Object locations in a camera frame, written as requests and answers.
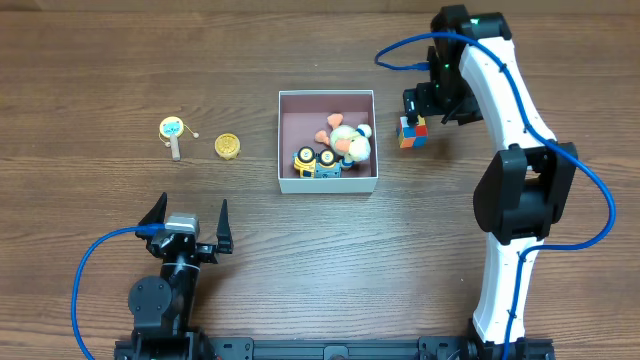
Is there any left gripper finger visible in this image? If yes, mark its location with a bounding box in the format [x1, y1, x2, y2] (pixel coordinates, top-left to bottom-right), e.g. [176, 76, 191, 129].
[216, 199, 234, 254]
[135, 192, 168, 239]

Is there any white plush duck toy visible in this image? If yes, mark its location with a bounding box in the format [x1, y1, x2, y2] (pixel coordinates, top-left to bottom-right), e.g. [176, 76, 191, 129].
[314, 113, 373, 169]

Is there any left blue cable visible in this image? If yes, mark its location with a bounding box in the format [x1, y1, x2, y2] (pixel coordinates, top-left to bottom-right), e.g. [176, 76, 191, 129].
[70, 223, 166, 360]

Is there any blue cable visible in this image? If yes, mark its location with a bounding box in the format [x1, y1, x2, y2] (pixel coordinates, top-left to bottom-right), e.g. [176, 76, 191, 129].
[70, 223, 166, 360]
[373, 31, 617, 360]

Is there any right blue cable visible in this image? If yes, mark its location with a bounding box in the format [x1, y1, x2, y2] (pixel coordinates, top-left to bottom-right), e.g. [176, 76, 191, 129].
[373, 31, 617, 360]

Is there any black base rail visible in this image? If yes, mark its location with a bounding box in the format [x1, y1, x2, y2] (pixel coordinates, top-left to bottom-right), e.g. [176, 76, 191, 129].
[113, 336, 556, 360]

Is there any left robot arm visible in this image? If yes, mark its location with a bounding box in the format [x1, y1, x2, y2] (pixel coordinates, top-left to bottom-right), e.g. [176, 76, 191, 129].
[114, 194, 234, 360]

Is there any yellow round gear toy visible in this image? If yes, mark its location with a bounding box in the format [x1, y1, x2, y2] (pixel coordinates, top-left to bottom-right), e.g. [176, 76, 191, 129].
[214, 133, 241, 160]

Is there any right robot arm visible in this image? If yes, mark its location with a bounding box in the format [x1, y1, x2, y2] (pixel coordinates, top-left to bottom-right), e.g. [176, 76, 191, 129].
[403, 5, 576, 359]

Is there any multicoloured puzzle cube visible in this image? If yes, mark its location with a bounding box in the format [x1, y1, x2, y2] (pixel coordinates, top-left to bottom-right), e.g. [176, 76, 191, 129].
[396, 116, 428, 148]

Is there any small wooden rattle drum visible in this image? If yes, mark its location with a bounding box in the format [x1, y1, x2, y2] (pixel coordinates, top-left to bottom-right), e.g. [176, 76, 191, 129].
[158, 116, 199, 161]

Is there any white square cardboard box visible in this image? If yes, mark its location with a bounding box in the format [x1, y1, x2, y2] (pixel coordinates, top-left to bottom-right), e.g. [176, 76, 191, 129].
[278, 90, 378, 194]

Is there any yellow grey toy truck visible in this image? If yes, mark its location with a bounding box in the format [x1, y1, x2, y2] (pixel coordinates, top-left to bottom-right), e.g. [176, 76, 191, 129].
[292, 146, 342, 178]

